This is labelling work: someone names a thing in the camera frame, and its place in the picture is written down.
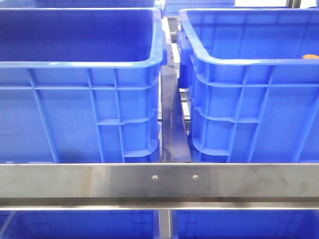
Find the steel centre divider bar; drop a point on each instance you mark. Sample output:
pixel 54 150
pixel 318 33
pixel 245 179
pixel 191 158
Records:
pixel 174 140

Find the large blue crate left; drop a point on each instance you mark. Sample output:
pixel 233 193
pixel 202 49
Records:
pixel 80 85

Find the large blue crate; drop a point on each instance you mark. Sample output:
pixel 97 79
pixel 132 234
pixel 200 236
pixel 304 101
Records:
pixel 80 85
pixel 254 96

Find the large blue crate right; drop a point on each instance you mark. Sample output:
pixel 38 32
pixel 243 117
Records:
pixel 254 96

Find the blue crate lower right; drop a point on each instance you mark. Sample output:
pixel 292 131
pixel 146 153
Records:
pixel 245 224

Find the blue crate rear right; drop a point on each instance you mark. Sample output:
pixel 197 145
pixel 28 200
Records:
pixel 172 7

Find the orange button in crate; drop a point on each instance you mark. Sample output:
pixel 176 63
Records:
pixel 310 56

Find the blue crate lower left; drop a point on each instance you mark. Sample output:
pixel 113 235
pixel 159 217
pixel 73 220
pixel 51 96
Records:
pixel 81 225

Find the blue crate rear left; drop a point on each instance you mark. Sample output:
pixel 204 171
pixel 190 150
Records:
pixel 80 3

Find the right rail screw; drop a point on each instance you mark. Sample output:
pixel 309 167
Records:
pixel 195 177

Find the steel vertical post below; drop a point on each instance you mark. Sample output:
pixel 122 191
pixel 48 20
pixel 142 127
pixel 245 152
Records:
pixel 165 224

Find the stainless steel front rail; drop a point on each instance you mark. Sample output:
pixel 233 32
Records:
pixel 131 187

